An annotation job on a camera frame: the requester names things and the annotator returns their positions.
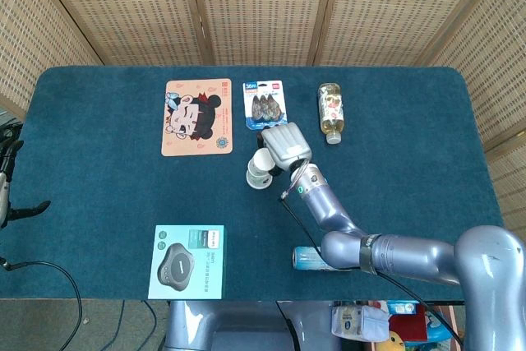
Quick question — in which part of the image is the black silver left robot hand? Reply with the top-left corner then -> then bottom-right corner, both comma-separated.
0,122 -> 52,229

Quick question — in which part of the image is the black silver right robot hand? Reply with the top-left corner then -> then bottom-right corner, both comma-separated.
256,121 -> 312,178

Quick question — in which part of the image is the white floral paper cup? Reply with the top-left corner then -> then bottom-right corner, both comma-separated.
247,161 -> 270,182
251,148 -> 275,178
246,170 -> 273,191

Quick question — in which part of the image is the yellow tea plastic bottle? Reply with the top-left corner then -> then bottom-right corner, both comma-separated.
317,82 -> 344,145

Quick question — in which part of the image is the orange cartoon mouse pad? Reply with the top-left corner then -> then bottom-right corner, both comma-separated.
160,77 -> 233,158

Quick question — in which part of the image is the dark teal table cloth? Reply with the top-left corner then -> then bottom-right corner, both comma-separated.
0,65 -> 509,302

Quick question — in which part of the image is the light blue beverage can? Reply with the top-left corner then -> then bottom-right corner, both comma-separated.
292,245 -> 354,273

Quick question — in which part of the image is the woven wooden folding screen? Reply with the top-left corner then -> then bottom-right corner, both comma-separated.
0,0 -> 526,253

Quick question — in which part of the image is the teal Philips speaker box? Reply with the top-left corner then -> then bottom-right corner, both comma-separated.
147,224 -> 225,301

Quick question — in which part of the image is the grey robot torso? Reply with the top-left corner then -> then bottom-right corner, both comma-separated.
164,300 -> 342,351

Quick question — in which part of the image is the white fabric bag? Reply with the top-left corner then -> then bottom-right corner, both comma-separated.
330,303 -> 390,343

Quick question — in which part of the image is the red box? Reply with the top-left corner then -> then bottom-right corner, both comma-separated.
388,312 -> 429,344

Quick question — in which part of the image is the yellow plush toy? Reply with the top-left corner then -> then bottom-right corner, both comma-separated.
384,330 -> 407,351

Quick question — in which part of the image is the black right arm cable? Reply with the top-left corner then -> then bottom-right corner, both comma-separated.
279,191 -> 464,351

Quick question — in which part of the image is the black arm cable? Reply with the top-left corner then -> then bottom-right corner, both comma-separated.
0,257 -> 84,351
279,191 -> 464,351

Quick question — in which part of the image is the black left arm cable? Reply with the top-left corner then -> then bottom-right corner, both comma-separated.
0,257 -> 84,351

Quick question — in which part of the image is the blue floor cable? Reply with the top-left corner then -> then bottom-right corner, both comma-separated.
109,299 -> 126,351

